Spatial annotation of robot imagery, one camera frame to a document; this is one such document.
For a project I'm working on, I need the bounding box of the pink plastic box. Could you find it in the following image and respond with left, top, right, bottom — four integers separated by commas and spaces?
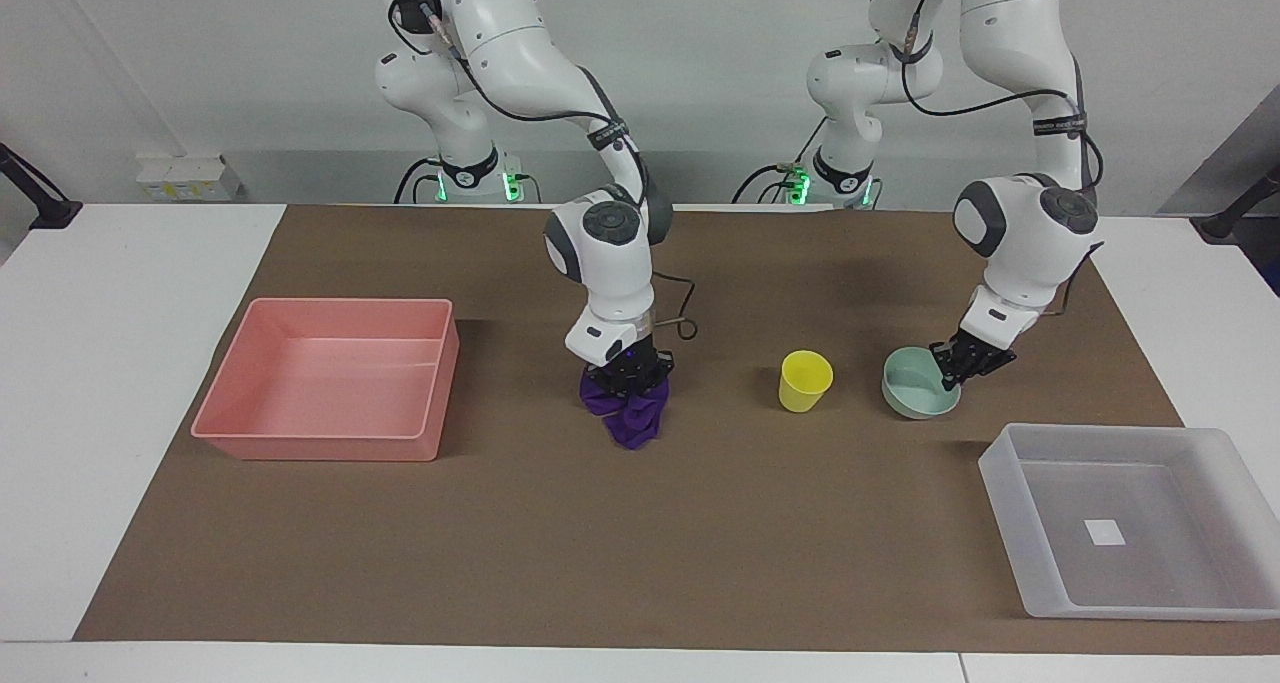
189, 297, 462, 463

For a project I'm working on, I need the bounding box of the yellow plastic cup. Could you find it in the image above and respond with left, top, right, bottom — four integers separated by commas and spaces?
778, 350, 835, 415

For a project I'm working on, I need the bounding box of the purple cloth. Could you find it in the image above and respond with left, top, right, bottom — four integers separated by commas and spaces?
579, 367, 672, 452

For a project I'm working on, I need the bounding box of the white wall outlet box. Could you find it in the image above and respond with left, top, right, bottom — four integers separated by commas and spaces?
135, 154, 242, 203

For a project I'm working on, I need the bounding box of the pale green bowl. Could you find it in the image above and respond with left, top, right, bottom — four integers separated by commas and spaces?
881, 347, 964, 421

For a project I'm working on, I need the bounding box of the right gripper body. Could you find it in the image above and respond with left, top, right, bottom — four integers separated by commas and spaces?
586, 331, 677, 382

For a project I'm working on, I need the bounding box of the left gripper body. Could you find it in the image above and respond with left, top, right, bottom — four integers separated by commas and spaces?
954, 329, 1018, 377

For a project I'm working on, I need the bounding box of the clear plastic tray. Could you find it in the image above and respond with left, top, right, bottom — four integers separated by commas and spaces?
977, 423, 1280, 622

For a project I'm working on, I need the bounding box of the black cable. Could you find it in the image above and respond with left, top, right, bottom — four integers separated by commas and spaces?
415, 0, 699, 342
870, 0, 1107, 316
393, 156, 443, 205
732, 115, 831, 205

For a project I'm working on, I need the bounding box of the black stand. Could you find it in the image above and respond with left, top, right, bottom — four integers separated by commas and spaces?
1194, 165, 1280, 243
0, 142, 84, 231

